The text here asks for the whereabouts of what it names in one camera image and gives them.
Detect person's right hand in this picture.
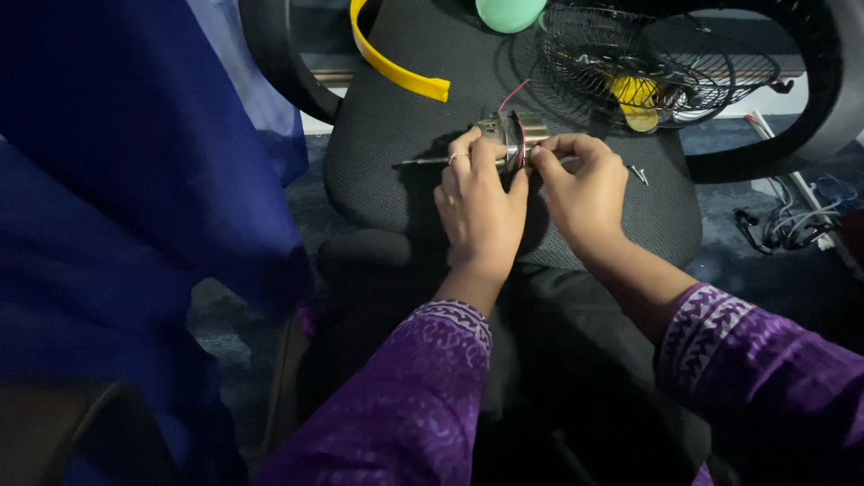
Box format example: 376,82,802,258
530,133,632,263

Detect person's left hand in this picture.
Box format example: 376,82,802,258
433,127,531,286

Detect silver fan motor with shaft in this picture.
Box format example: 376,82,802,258
393,111,551,174

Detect black mesh chair seat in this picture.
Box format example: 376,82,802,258
323,0,704,272

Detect yellow fan blade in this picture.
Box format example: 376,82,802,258
605,73,664,133

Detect yellow plastic strip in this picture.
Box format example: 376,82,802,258
349,0,451,104

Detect black trousers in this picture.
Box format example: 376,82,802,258
297,228,718,486

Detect green plastic fan part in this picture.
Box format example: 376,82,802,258
474,0,549,35

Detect black curved chair armrest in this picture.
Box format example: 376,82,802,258
683,0,864,185
238,0,347,126

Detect blue cloth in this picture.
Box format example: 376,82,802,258
0,0,315,486

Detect dark brown furniture piece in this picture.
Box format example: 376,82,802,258
0,380,178,486

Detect red wire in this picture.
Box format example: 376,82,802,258
497,79,531,113

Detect black wire fan guard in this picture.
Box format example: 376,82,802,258
536,3,796,133

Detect bundle of cables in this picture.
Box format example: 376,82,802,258
733,174,864,257

